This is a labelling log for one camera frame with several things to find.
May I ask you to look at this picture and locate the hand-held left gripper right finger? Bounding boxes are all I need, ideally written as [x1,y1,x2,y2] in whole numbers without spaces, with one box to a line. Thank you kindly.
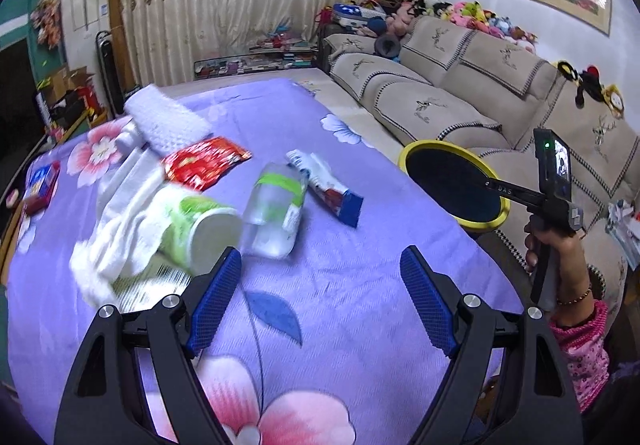
[400,245,586,445]

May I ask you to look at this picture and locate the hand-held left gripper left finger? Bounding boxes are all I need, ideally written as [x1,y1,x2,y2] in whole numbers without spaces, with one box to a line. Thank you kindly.
[54,246,243,445]

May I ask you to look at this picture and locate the green white paper cup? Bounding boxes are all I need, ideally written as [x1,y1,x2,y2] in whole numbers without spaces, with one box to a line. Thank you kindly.
[156,194,244,277]

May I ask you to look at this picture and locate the clear wrapper with barcode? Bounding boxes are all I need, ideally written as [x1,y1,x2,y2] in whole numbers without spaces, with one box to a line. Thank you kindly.
[112,264,194,322]

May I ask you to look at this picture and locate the clear plastic bottle green label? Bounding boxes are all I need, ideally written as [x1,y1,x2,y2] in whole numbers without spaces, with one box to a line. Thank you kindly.
[240,162,309,260]

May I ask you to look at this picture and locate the yellow rimmed black bowl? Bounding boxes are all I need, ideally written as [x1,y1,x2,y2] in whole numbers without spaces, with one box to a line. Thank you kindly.
[398,140,511,232]

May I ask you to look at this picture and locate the white cloth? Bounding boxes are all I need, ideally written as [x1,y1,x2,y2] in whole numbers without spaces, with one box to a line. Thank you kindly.
[69,150,173,307]

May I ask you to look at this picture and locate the red snack packet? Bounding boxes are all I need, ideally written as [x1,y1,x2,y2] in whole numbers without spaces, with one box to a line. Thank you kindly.
[161,136,252,192]

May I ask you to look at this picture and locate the blue white toothpaste tube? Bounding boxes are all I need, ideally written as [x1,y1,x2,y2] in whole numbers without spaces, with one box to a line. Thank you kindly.
[286,149,363,229]

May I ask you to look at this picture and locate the white foam net sleeve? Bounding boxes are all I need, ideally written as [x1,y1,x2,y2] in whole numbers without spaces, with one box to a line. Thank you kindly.
[124,85,213,158]

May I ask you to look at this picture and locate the person's right forearm pink sleeve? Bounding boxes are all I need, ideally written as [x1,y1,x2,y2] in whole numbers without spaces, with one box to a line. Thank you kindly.
[547,285,612,413]

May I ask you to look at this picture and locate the person's right hand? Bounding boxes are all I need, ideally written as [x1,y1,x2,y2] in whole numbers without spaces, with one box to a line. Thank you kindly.
[523,220,588,300]

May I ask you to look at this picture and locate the black yellow mouse plush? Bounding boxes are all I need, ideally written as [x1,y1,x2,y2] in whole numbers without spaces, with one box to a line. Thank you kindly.
[556,60,626,120]

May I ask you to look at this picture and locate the pile of papers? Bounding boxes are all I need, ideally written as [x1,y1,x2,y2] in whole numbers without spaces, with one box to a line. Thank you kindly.
[606,199,640,272]

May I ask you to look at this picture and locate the purple floral blanket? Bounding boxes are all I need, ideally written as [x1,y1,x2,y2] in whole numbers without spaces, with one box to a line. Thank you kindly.
[7,77,526,445]

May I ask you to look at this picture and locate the beige sofa with embroidered covers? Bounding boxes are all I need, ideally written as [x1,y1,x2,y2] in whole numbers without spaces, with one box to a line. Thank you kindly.
[320,15,640,326]

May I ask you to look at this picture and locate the row of plush toys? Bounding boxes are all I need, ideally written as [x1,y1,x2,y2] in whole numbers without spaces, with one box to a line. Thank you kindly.
[385,0,539,52]

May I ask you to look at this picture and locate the small white plastic bottle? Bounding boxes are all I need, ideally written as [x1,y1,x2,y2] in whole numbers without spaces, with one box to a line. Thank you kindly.
[115,122,146,152]

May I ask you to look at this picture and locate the blue tissue box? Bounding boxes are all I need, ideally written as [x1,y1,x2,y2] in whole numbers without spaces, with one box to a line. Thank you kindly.
[22,162,62,216]
[25,165,61,198]

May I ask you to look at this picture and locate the grey neck pillow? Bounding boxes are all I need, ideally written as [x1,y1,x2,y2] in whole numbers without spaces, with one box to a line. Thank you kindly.
[375,34,402,60]

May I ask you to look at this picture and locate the glass low table with clutter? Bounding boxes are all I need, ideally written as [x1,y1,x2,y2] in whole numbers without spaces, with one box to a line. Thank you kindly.
[194,37,321,78]

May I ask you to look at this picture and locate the blue star print bag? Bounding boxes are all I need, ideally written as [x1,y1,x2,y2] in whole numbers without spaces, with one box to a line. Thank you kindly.
[332,2,387,26]

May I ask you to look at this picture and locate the open cardboard boxes with clutter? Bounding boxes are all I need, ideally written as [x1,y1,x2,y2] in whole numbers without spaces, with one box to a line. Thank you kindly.
[36,67,109,128]

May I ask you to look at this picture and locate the black tower fan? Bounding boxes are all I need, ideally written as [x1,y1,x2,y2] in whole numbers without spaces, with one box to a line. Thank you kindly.
[96,30,126,116]

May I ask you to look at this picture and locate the cream patterned curtain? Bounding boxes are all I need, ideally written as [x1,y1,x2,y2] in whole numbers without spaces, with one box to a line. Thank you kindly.
[107,0,387,86]

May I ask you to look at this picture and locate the white standing air conditioner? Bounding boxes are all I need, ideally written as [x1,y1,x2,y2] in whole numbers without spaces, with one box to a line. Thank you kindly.
[60,0,112,76]

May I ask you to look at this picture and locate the hanging artificial flower decoration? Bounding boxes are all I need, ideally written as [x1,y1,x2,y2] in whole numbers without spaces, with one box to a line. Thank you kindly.
[30,0,64,48]

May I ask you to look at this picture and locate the beaded bracelet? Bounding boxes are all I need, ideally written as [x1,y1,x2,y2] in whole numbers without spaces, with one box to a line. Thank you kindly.
[556,288,594,307]

